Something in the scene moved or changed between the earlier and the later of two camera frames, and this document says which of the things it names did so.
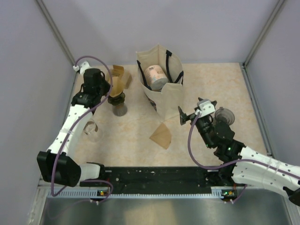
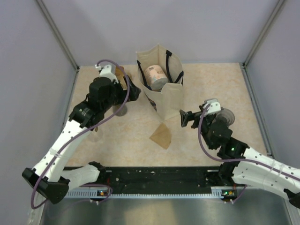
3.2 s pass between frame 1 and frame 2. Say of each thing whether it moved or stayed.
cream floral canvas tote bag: stayed
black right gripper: stayed
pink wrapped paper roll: stayed
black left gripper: moved
